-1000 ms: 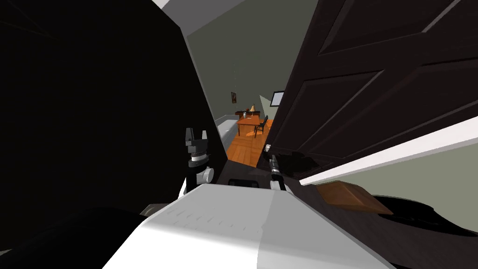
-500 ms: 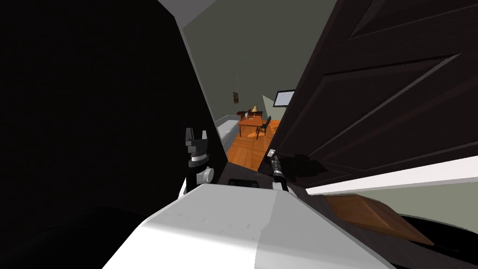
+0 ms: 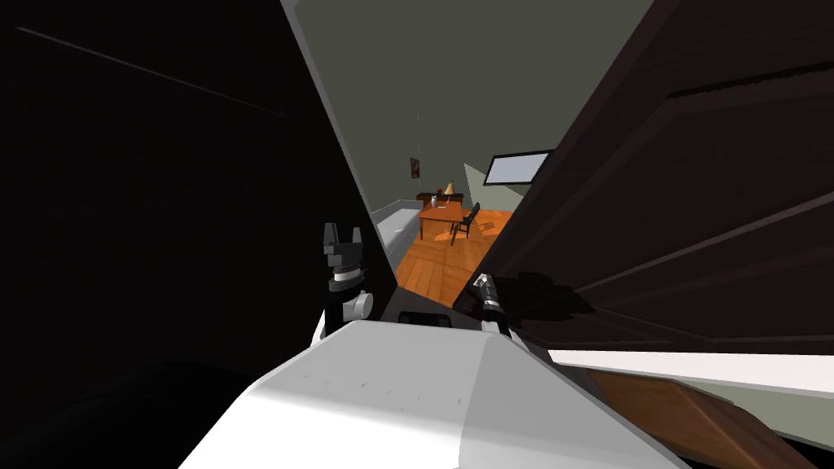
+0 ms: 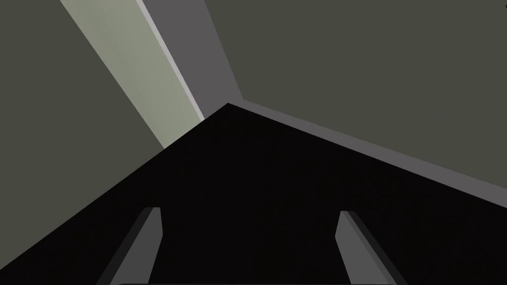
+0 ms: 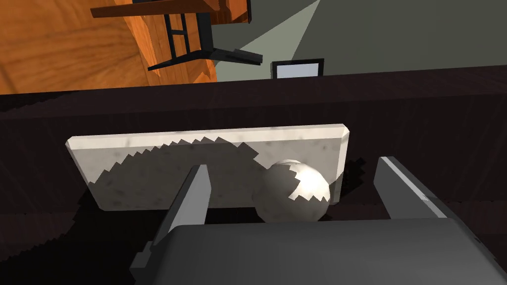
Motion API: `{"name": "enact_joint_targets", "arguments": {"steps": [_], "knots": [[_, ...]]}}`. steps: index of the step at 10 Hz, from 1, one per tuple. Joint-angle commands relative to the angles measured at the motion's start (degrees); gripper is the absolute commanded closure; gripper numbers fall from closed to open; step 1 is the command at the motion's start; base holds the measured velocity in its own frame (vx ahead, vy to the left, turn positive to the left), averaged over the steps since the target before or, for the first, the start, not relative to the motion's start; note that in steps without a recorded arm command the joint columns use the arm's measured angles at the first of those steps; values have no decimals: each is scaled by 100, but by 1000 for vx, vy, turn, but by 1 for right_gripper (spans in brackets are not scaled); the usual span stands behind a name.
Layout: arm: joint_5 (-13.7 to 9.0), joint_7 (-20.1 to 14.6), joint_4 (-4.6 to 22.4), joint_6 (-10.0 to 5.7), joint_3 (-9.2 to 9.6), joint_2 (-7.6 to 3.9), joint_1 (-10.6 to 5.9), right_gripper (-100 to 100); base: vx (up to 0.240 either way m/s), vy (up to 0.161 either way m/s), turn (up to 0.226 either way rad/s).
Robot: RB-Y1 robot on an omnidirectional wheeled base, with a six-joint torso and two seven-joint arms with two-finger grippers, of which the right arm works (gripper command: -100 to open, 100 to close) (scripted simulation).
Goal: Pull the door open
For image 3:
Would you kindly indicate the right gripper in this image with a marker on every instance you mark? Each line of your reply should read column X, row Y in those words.
column 481, row 283

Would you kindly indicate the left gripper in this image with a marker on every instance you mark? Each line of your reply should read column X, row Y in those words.
column 343, row 254

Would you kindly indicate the grey sofa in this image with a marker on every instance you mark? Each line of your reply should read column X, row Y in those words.
column 393, row 229

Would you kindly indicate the black chair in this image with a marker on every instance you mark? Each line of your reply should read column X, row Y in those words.
column 470, row 215

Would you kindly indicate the orange wooden table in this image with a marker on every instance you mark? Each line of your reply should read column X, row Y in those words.
column 440, row 213

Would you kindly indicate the dark sideboard with lamp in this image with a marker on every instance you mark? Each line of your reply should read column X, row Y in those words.
column 427, row 197

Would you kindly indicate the pale dark-framed window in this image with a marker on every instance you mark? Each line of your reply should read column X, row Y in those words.
column 516, row 168

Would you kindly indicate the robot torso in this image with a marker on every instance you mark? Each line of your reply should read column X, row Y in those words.
column 404, row 397

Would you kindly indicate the dark brown door leaf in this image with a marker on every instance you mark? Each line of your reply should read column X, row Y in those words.
column 684, row 195

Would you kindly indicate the small framed wall picture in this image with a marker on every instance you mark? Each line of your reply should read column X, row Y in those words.
column 415, row 168

